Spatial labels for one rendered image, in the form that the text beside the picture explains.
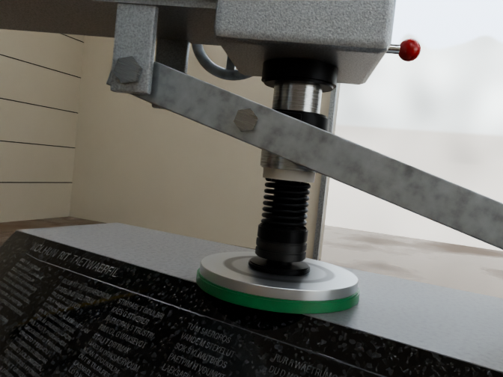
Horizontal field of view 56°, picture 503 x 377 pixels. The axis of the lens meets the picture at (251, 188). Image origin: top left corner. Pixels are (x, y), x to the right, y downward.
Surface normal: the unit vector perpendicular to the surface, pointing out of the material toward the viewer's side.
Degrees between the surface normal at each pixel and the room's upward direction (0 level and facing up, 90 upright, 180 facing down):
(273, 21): 90
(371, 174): 90
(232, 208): 90
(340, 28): 90
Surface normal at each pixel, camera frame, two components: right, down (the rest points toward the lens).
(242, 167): -0.37, 0.01
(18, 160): 0.92, 0.11
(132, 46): -0.11, 0.04
